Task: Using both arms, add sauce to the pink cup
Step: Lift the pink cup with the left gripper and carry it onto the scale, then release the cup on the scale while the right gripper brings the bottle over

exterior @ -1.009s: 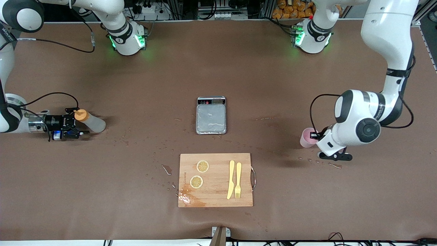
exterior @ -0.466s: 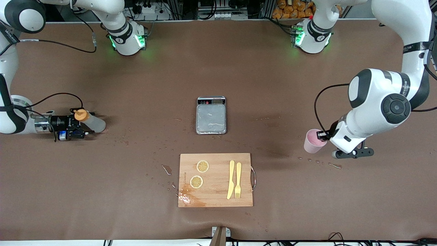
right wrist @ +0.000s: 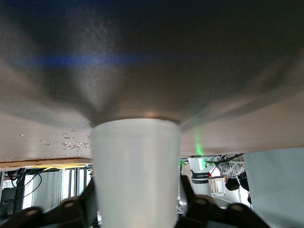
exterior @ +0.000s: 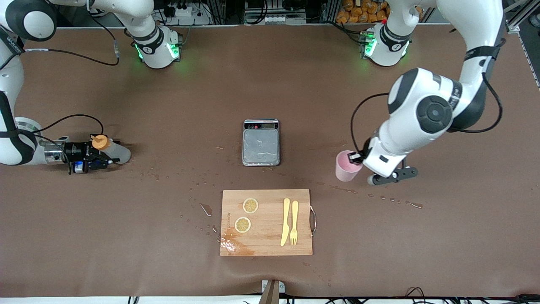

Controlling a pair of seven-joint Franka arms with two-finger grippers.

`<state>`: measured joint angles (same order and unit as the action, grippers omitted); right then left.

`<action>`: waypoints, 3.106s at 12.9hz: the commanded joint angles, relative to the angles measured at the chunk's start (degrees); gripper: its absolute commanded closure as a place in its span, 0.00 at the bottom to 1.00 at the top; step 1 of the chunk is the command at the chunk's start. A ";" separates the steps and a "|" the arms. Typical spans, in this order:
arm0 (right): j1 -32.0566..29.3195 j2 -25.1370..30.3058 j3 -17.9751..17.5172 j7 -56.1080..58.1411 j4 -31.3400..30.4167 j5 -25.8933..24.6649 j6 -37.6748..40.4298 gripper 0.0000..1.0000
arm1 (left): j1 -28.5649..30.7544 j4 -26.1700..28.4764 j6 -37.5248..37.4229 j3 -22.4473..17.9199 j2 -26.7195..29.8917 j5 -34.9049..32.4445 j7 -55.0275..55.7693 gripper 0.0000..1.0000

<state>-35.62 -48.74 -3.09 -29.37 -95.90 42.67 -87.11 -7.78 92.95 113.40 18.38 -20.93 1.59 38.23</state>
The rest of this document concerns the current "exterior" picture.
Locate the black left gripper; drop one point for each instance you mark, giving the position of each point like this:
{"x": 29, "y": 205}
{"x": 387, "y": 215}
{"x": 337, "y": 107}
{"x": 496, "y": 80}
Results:
{"x": 357, "y": 158}

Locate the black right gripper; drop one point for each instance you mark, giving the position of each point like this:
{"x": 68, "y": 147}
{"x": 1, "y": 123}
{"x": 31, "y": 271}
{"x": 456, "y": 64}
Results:
{"x": 75, "y": 149}

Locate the pink plastic cup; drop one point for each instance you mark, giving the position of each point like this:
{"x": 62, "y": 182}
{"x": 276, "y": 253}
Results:
{"x": 346, "y": 169}

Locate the clear squeeze bottle orange cap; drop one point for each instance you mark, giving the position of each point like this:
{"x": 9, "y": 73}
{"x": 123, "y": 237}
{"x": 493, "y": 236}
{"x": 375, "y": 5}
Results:
{"x": 118, "y": 151}

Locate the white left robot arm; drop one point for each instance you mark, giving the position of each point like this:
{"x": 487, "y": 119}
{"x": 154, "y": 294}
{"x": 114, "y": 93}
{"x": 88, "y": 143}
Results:
{"x": 426, "y": 114}

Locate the yellow plastic fork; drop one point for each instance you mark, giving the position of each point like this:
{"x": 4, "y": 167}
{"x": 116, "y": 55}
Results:
{"x": 294, "y": 219}

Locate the silver digital kitchen scale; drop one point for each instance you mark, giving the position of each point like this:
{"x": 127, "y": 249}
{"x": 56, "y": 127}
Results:
{"x": 260, "y": 147}

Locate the yellow plastic knife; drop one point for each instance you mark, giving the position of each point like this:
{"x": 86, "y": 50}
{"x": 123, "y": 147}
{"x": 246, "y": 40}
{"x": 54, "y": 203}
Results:
{"x": 285, "y": 223}

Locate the dried lemon slice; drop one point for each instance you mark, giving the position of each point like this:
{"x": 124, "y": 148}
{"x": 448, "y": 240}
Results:
{"x": 250, "y": 205}
{"x": 242, "y": 224}

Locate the wooden cutting board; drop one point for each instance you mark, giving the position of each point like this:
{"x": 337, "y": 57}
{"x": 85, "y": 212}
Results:
{"x": 265, "y": 240}

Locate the orange snack bag pile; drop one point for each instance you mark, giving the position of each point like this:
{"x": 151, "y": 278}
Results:
{"x": 363, "y": 10}

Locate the metal table edge clamp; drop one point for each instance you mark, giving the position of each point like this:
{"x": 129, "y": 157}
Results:
{"x": 272, "y": 291}

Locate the white power strip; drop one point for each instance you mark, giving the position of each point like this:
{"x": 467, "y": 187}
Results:
{"x": 190, "y": 12}

